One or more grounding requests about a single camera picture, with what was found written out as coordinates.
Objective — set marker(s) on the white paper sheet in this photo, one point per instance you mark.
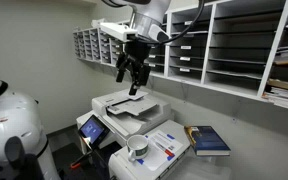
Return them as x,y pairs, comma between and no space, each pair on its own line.
155,157

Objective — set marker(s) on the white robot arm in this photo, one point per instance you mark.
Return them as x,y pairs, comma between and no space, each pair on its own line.
24,147

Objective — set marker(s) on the white ceramic mug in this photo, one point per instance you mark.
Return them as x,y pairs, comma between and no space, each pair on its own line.
137,146

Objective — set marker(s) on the printer touchscreen panel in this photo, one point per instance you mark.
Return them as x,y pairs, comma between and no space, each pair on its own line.
93,132

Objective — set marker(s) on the stack of papers on shelf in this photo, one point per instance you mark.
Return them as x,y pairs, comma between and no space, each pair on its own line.
285,90

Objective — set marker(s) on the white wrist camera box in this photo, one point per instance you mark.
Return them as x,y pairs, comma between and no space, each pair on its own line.
120,32

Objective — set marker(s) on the white mail sorter shelf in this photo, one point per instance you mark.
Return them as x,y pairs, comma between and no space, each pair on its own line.
224,45

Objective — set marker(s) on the orange handled tool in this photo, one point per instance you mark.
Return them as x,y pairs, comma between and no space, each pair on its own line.
77,163

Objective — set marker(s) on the red blue marker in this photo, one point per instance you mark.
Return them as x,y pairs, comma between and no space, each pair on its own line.
169,153

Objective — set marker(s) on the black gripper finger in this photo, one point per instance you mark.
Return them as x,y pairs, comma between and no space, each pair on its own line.
120,75
134,87

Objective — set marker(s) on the blue hardcover book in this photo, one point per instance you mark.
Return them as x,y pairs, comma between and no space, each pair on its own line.
205,141

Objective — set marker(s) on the small white sorter shelf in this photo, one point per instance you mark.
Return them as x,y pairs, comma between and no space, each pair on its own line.
94,45

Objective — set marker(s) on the white office printer copier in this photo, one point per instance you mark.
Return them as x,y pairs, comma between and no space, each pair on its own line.
125,115

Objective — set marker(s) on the white finisher unit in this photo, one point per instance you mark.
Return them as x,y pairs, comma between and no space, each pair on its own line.
120,168

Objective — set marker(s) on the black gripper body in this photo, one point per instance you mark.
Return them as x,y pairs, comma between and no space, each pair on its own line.
132,59

